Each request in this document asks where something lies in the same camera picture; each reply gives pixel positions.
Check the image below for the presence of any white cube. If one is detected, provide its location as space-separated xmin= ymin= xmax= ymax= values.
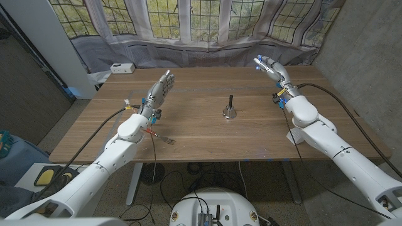
xmin=286 ymin=127 xmax=305 ymax=146

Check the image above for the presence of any black round floor disc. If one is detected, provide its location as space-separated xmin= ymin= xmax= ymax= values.
xmin=140 ymin=162 xmax=166 ymax=186

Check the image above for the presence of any black and yellow foot pedal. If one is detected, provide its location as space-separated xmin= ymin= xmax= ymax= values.
xmin=33 ymin=165 xmax=80 ymax=188

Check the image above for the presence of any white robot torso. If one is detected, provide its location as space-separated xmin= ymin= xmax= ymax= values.
xmin=169 ymin=187 xmax=261 ymax=226

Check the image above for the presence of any thin black arm wire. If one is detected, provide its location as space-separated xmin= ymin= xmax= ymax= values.
xmin=281 ymin=108 xmax=392 ymax=220
xmin=119 ymin=124 xmax=157 ymax=222

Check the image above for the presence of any grey table leg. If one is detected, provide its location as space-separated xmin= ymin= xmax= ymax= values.
xmin=280 ymin=160 xmax=303 ymax=205

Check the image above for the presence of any silver handbell with black handle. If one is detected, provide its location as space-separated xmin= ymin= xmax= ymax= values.
xmin=222 ymin=94 xmax=237 ymax=120

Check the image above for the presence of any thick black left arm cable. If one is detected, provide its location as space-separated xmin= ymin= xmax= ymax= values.
xmin=34 ymin=105 xmax=141 ymax=202

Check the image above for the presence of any fork with red handle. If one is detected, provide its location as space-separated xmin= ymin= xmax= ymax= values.
xmin=143 ymin=127 xmax=176 ymax=146

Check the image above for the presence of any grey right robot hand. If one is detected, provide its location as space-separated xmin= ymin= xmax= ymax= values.
xmin=254 ymin=55 xmax=302 ymax=99

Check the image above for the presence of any thin black left arm wire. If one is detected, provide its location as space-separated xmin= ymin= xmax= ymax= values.
xmin=119 ymin=124 xmax=157 ymax=222

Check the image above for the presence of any printed window backdrop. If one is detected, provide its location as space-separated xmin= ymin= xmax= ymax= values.
xmin=48 ymin=0 xmax=346 ymax=76

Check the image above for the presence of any thin black right arm wire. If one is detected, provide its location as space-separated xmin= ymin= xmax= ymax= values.
xmin=281 ymin=108 xmax=392 ymax=220

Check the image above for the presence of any white floor cable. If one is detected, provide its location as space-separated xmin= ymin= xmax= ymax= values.
xmin=237 ymin=161 xmax=249 ymax=200

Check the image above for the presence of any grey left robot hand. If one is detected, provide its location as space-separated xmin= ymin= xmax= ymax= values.
xmin=138 ymin=70 xmax=176 ymax=120

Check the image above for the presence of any blue seat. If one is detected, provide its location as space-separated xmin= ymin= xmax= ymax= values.
xmin=0 ymin=134 xmax=51 ymax=186

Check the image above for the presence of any white electrical box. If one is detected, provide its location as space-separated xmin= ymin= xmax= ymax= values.
xmin=110 ymin=63 xmax=136 ymax=75

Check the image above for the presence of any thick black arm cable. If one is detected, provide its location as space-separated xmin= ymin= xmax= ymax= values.
xmin=296 ymin=83 xmax=402 ymax=179
xmin=34 ymin=105 xmax=141 ymax=202

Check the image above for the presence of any teal object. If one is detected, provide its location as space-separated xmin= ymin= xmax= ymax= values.
xmin=0 ymin=130 xmax=14 ymax=159

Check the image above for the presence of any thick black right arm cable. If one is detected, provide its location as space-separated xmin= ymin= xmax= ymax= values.
xmin=296 ymin=83 xmax=402 ymax=179

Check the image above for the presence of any white table leg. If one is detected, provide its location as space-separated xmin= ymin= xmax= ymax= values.
xmin=126 ymin=162 xmax=144 ymax=206

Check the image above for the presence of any grey module on torso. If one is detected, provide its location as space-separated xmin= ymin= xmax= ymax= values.
xmin=197 ymin=212 xmax=214 ymax=226

